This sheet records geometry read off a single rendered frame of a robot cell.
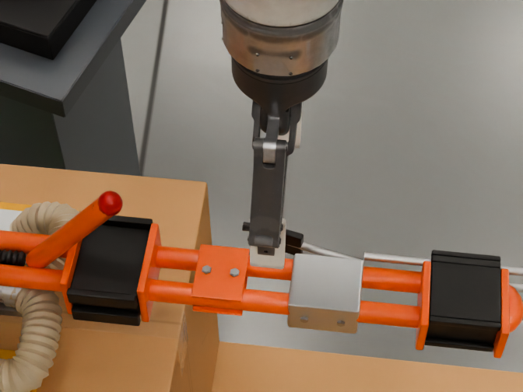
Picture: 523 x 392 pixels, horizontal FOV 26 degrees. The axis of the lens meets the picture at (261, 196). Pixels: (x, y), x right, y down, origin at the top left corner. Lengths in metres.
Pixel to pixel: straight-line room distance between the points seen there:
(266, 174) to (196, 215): 0.46
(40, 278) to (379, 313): 0.34
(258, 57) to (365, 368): 0.93
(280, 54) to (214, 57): 1.97
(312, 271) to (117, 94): 1.19
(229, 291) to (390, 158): 1.52
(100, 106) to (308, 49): 1.39
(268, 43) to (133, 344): 0.53
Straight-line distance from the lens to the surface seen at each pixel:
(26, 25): 1.77
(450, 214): 2.53
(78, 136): 2.15
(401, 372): 1.70
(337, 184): 2.55
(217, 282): 1.12
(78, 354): 1.26
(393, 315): 1.11
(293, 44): 0.81
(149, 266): 1.12
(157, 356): 1.24
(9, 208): 1.35
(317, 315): 1.11
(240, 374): 1.68
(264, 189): 0.89
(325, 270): 1.12
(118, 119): 2.30
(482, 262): 1.14
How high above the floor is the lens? 2.04
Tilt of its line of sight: 54 degrees down
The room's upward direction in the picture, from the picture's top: straight up
